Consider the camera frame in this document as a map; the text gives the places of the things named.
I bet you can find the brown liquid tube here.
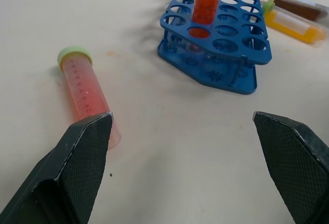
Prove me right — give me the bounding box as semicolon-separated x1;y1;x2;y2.
268;0;328;22

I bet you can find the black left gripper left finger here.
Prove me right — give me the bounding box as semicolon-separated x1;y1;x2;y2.
0;111;114;224

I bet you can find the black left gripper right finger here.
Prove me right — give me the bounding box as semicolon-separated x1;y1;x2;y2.
252;110;329;224

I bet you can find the orange tube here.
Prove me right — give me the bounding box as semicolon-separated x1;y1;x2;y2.
189;0;224;39

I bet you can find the blue tube rack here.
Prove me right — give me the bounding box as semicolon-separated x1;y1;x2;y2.
157;0;273;96

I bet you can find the yellow liquid tube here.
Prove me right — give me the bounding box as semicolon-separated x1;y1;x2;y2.
261;0;327;46

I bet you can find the pink tube with green cap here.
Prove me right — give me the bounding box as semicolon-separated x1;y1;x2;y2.
57;46;122;152

